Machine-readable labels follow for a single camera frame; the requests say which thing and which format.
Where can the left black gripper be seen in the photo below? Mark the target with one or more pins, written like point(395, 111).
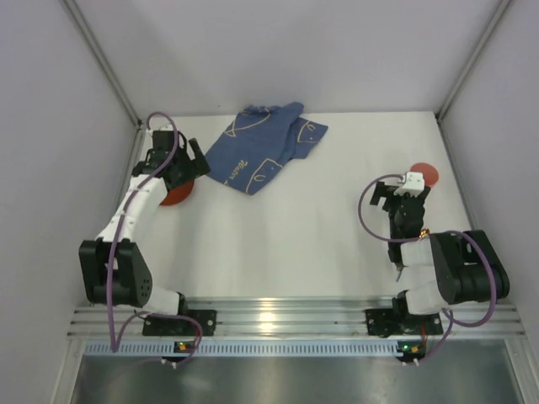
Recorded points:
point(185, 164)

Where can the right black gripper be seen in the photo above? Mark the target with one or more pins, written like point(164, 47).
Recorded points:
point(396, 196)

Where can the blue cloth placemat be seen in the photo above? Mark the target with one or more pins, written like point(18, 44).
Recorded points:
point(258, 144)

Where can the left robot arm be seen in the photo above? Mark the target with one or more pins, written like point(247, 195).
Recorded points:
point(115, 273)

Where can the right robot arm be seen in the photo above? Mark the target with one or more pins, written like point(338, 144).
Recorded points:
point(466, 268)

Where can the red plate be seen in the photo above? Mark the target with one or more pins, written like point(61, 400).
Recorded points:
point(178, 194)

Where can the pink plastic cup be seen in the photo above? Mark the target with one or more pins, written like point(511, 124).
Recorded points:
point(430, 173)

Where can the gold spoon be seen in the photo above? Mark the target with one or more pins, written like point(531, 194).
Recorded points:
point(424, 233)

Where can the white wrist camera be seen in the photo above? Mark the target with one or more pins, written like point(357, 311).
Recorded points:
point(411, 183)

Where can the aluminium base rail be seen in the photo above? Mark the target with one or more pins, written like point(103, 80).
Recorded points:
point(282, 318)

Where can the left frame post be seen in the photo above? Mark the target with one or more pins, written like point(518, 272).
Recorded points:
point(75, 13)

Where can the frame post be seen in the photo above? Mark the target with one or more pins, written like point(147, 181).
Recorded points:
point(494, 20)
point(75, 13)

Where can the perforated cable duct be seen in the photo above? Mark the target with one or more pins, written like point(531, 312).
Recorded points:
point(259, 348)

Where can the right frame post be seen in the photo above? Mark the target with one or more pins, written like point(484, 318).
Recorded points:
point(494, 20)

